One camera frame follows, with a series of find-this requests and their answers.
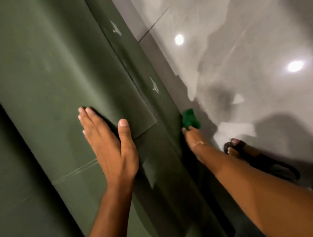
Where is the person's right hand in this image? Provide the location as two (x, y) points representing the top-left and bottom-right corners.
(182, 126), (213, 163)

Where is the person's left hand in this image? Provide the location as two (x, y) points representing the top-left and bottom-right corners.
(78, 106), (140, 190)

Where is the green cloth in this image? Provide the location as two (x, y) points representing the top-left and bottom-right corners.
(182, 108), (201, 131)

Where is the green cabinet panel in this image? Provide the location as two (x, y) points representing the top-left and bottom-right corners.
(0, 0), (266, 237)

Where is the person's right forearm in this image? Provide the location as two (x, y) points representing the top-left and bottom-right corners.
(199, 143), (313, 237)

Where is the person's right foot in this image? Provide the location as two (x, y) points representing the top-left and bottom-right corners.
(227, 138), (261, 160)

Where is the black sandal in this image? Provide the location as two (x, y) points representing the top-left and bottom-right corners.
(224, 140), (301, 182)

